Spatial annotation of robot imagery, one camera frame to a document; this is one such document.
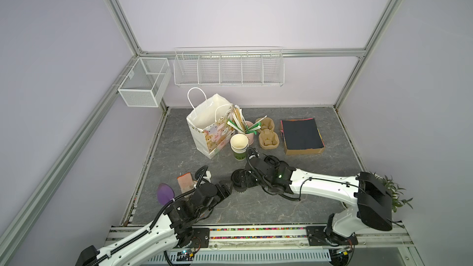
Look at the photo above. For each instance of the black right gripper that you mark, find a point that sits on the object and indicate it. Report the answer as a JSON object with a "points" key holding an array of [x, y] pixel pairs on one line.
{"points": [[247, 178]]}

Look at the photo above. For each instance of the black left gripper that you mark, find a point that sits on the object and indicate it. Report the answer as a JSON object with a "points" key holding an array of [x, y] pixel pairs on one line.
{"points": [[225, 189]]}

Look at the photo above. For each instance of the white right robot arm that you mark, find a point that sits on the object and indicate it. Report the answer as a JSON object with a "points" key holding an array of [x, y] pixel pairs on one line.
{"points": [[369, 203]]}

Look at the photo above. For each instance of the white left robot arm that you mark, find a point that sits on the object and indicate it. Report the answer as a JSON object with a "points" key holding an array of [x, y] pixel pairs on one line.
{"points": [[145, 243]]}

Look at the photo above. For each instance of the purple pink trowel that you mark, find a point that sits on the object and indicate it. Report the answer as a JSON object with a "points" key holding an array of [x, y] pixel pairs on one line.
{"points": [[164, 193]]}

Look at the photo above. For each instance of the red white garden glove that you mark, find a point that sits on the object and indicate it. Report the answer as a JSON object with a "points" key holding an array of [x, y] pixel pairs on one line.
{"points": [[186, 182]]}

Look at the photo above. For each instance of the brown pulp cup carrier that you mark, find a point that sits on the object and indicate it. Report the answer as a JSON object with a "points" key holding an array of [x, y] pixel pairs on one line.
{"points": [[268, 138]]}

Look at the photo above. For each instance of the pink metal bucket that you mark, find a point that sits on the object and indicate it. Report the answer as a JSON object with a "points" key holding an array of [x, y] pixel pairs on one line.
{"points": [[249, 135]]}

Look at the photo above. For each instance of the green paper cup stack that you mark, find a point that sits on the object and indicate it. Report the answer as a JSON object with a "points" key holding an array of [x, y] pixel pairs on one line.
{"points": [[239, 144]]}

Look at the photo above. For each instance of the green wrapped straw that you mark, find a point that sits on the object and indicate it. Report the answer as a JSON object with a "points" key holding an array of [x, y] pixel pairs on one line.
{"points": [[252, 128]]}

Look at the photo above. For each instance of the cartoon animal paper bag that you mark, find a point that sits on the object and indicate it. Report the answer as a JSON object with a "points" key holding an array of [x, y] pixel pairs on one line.
{"points": [[208, 124]]}

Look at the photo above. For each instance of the potted green plant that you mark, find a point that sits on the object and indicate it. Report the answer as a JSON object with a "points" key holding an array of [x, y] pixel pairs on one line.
{"points": [[396, 192]]}

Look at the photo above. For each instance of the white mesh box basket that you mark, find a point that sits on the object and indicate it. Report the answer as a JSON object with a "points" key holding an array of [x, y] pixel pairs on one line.
{"points": [[146, 82]]}

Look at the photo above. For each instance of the white wire shelf basket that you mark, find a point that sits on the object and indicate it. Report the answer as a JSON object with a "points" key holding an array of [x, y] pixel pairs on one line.
{"points": [[231, 66]]}

